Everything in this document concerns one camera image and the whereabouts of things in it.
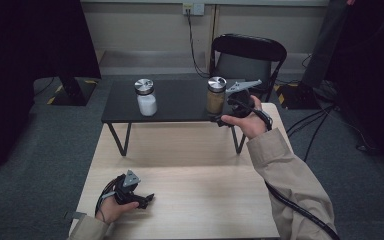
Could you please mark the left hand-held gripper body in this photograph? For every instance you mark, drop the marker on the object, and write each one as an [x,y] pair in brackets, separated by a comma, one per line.
[126,191]

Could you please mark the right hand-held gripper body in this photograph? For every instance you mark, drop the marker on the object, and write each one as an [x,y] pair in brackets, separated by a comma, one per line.
[241,100]

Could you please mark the glass jar with brown powder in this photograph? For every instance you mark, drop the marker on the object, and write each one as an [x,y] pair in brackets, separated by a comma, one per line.
[216,100]

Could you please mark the black metal-legged shelf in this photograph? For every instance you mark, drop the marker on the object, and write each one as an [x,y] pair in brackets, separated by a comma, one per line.
[180,100]

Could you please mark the glass jar with white powder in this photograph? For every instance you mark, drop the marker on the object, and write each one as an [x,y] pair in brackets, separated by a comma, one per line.
[146,101]

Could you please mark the person's left hand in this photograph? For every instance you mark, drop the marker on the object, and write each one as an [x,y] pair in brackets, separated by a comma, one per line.
[113,210]

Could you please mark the person's right hand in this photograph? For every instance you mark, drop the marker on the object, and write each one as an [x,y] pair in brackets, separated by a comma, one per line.
[253,125]

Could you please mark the black folding chair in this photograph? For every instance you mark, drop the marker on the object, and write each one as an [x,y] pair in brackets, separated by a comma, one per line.
[246,50]

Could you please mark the black stand base yellow stripes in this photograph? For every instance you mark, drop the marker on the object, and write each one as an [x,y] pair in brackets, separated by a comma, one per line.
[296,96]
[71,95]

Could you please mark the grey tape strip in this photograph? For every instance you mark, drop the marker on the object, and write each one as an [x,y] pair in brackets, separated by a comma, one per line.
[76,215]

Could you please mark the dark curtain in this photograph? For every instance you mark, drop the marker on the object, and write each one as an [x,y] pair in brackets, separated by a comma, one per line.
[20,66]
[373,66]

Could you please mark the grey stand post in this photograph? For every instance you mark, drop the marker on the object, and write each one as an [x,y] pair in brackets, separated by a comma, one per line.
[323,43]

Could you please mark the white wall socket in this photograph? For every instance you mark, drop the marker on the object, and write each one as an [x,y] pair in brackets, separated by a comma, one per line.
[193,9]

